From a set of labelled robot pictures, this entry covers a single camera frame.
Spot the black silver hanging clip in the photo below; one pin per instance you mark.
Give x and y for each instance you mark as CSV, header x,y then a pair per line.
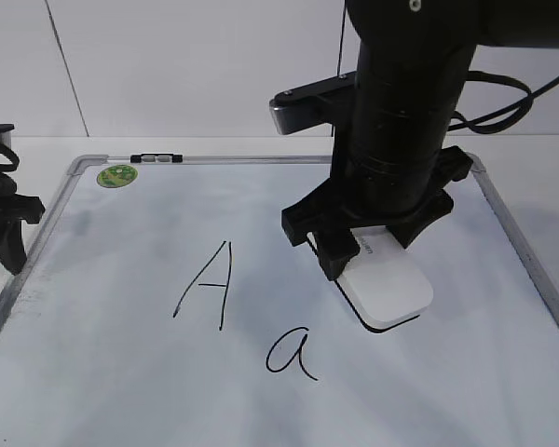
x,y
151,158

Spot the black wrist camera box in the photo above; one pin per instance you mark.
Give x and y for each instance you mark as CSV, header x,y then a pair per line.
x,y
329,101

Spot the white board eraser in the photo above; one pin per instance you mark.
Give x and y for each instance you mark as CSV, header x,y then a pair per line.
x,y
380,289

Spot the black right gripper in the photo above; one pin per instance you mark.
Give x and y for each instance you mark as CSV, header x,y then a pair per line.
x,y
406,203

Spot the white board with grey frame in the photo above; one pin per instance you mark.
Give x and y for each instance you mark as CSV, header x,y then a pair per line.
x,y
174,312

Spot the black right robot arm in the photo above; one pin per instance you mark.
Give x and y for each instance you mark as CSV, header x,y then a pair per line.
x,y
389,166

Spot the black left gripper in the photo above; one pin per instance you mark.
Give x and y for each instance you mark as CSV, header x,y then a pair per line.
x,y
15,209

